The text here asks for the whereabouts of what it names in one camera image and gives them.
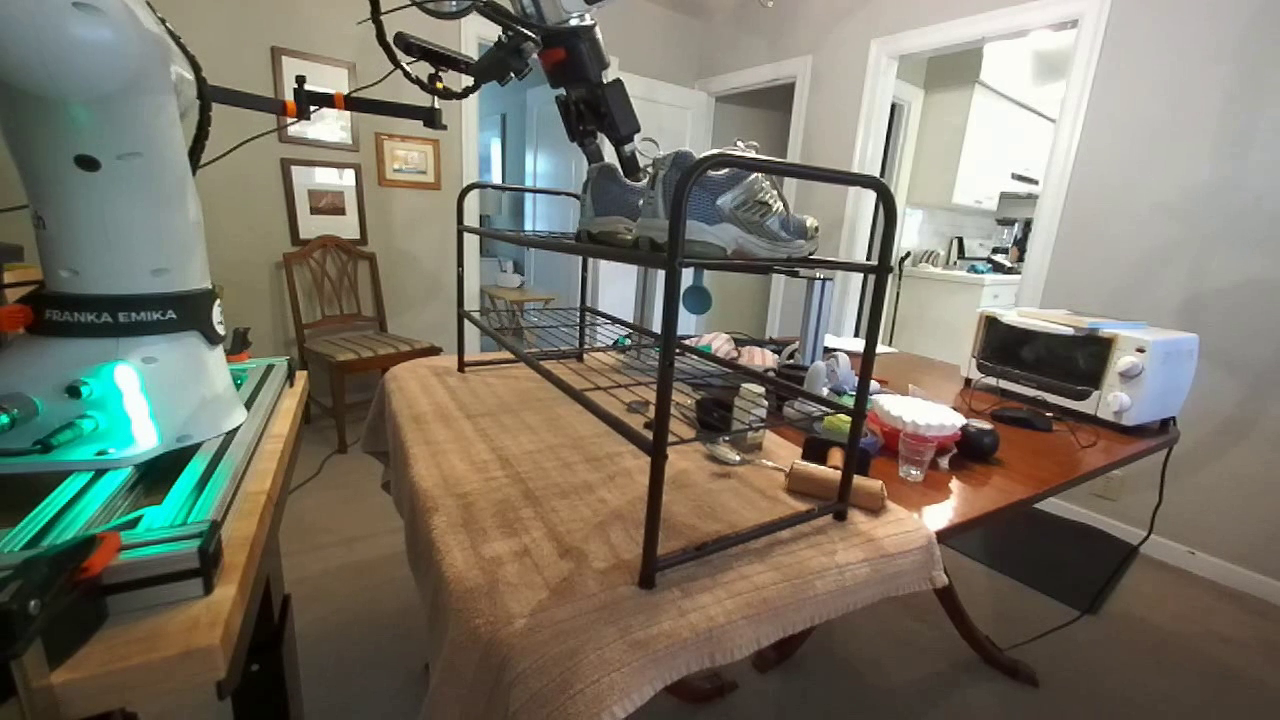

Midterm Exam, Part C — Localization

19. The wooden rolling pin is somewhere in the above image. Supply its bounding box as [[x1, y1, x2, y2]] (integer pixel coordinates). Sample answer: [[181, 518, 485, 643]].
[[780, 455, 892, 521]]

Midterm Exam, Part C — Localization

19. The beige woven tablecloth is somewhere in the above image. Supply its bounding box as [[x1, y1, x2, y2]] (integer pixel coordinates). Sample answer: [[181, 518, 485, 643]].
[[360, 349, 953, 720]]

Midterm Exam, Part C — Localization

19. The small framed picture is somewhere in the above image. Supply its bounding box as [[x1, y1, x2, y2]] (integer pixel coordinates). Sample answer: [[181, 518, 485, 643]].
[[370, 130, 448, 193]]

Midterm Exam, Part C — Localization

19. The blue ladle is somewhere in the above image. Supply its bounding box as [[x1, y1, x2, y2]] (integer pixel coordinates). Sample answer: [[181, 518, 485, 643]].
[[680, 263, 719, 319]]

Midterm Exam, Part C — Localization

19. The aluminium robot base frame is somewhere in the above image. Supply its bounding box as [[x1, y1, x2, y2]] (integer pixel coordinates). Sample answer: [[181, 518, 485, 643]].
[[0, 354, 297, 593]]

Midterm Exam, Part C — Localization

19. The green plastic toy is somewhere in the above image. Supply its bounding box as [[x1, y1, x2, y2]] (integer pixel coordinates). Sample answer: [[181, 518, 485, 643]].
[[813, 410, 864, 447]]

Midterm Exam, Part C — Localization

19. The white door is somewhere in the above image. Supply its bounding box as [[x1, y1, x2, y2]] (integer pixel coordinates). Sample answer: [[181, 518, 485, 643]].
[[596, 68, 729, 342]]

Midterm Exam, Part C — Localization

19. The grey blue running shoe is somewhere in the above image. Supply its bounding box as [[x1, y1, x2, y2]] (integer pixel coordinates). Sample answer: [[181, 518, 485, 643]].
[[576, 155, 674, 251], [636, 144, 822, 260]]

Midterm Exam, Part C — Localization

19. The curved wooden table leg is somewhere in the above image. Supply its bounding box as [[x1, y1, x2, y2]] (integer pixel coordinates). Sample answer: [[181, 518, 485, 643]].
[[932, 578, 1045, 693]]

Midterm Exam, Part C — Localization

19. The black round roll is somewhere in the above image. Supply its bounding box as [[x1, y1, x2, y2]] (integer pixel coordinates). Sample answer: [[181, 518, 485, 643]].
[[691, 388, 739, 439]]

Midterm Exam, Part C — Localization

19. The dark framed picture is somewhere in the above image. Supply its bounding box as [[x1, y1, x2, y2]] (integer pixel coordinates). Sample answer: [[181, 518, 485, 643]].
[[275, 155, 370, 251]]

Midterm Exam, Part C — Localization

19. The small black cup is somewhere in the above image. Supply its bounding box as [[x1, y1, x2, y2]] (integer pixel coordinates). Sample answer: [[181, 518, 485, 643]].
[[956, 417, 1004, 468]]

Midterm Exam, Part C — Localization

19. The large framed picture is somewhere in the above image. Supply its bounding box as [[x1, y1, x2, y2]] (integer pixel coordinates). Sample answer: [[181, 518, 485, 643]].
[[269, 44, 360, 155]]

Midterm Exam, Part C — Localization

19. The black toaster power cable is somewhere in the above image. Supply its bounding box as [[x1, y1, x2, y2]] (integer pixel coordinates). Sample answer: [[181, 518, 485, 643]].
[[997, 434, 1182, 658]]

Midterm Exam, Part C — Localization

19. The brown wooden chair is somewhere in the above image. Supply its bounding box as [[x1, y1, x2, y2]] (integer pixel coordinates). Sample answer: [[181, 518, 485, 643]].
[[281, 236, 448, 455]]

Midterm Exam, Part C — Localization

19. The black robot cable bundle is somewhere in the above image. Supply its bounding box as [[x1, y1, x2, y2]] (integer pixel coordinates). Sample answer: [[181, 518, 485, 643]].
[[135, 0, 542, 182]]

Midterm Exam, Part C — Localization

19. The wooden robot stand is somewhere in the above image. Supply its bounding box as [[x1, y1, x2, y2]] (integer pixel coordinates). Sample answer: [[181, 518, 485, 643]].
[[0, 367, 312, 720]]

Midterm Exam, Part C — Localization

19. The black metal shoe rack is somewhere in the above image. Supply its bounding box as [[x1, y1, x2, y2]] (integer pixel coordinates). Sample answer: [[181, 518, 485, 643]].
[[452, 154, 901, 593]]

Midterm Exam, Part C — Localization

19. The black stand with orange clamps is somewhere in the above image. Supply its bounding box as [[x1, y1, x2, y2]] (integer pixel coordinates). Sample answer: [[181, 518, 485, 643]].
[[196, 73, 452, 142]]

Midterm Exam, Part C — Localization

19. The clear glass cup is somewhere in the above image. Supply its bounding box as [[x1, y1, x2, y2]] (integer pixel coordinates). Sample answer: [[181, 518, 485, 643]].
[[892, 428, 943, 487]]

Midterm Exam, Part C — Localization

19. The white kitchen counter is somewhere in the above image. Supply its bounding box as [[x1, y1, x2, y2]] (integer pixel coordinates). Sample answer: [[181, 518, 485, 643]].
[[892, 256, 1030, 373]]

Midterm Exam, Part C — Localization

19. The white toaster oven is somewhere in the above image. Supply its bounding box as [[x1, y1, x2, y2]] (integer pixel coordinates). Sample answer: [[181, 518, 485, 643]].
[[960, 307, 1202, 434]]

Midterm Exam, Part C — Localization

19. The clear glass jar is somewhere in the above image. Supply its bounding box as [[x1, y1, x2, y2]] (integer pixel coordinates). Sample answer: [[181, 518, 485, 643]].
[[729, 381, 777, 455]]

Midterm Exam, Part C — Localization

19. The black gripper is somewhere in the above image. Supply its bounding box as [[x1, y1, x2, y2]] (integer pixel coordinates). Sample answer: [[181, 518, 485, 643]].
[[554, 73, 664, 186]]

